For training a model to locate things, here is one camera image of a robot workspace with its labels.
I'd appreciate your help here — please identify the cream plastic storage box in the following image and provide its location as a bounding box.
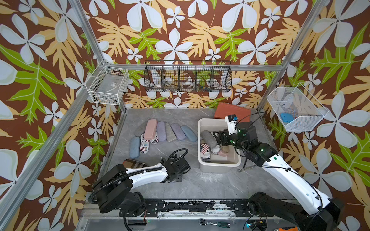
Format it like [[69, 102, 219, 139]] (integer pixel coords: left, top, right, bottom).
[[198, 118, 241, 174]]

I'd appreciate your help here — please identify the white wire basket left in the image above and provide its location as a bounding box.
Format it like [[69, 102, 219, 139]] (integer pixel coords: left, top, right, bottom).
[[85, 62, 130, 105]]

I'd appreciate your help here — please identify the ratchet screwdriver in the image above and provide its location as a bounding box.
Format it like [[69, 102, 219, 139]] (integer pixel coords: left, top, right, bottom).
[[199, 219, 231, 228]]

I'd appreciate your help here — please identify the flag newspaper glasses case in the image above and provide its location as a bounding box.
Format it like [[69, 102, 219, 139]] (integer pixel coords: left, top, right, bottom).
[[139, 132, 159, 155]]

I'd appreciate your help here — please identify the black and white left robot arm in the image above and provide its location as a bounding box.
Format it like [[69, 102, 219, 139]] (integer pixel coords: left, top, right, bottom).
[[88, 155, 191, 217]]

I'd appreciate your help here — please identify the purple fabric glasses case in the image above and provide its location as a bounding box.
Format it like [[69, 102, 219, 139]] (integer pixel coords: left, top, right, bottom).
[[171, 123, 186, 141]]

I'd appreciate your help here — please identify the white wire basket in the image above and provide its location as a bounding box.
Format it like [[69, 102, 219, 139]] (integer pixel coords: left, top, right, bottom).
[[267, 84, 329, 133], [85, 62, 130, 105]]

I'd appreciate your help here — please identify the black wire basket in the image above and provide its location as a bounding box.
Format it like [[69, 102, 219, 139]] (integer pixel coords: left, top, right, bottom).
[[143, 60, 232, 92]]

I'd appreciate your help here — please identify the lilac fabric glasses case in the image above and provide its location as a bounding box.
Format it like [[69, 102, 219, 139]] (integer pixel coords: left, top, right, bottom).
[[157, 121, 167, 142]]

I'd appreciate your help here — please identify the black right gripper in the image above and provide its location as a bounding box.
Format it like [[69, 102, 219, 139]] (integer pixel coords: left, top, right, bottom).
[[212, 129, 249, 154]]

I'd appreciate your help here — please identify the grey fabric glasses case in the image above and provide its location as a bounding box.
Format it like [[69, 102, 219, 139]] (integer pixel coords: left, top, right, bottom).
[[200, 130, 218, 149]]

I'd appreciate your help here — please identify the world map print glasses case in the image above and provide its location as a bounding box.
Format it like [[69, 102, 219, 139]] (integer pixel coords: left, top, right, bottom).
[[211, 132, 221, 155]]

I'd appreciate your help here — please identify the light blue fabric glasses case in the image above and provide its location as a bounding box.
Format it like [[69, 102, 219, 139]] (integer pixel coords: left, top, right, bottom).
[[181, 125, 198, 142]]

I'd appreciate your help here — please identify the grey stone block case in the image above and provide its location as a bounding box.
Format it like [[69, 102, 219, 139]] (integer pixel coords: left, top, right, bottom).
[[165, 123, 177, 142]]

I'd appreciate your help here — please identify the pink glasses case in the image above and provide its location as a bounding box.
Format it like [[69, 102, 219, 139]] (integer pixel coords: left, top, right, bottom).
[[144, 119, 158, 140], [218, 150, 228, 157]]

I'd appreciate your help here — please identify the beige fabric glasses case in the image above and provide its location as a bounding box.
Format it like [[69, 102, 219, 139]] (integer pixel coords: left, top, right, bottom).
[[221, 145, 229, 154]]

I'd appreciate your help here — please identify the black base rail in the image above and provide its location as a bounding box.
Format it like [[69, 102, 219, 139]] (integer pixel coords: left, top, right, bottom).
[[121, 198, 275, 218]]

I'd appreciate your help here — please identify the blue object in basket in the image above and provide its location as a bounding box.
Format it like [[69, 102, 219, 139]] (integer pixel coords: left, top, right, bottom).
[[280, 113, 295, 124]]

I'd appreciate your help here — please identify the white wire basket right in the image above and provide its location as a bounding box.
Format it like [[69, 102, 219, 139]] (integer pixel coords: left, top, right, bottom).
[[267, 84, 329, 133]]

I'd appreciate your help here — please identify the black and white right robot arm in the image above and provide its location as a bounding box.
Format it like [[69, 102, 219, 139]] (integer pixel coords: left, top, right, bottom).
[[212, 122, 345, 231]]

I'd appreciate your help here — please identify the plaid glasses case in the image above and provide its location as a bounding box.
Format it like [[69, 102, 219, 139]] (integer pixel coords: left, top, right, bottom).
[[123, 159, 148, 169]]

